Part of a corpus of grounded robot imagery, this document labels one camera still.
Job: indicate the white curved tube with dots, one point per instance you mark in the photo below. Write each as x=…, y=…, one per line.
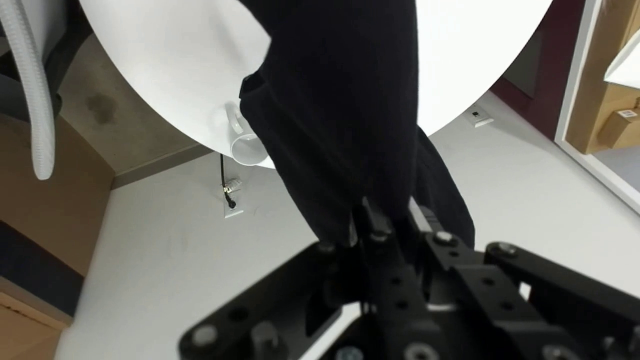
x=36, y=100

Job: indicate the tall cardboard with black band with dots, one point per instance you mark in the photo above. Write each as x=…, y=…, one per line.
x=41, y=201

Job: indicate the white office desk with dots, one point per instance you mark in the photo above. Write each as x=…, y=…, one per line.
x=577, y=67

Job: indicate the black cloth garment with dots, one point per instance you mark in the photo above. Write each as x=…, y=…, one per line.
x=332, y=100

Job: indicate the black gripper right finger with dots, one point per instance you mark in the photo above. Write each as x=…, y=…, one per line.
x=441, y=247

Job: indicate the clear glass cup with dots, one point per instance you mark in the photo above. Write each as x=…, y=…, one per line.
x=242, y=143

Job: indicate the white paper sheet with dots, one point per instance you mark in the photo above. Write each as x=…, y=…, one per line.
x=626, y=62

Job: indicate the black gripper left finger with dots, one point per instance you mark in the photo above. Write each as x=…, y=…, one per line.
x=383, y=266

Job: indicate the large flat cardboard box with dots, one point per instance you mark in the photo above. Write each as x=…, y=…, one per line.
x=601, y=112

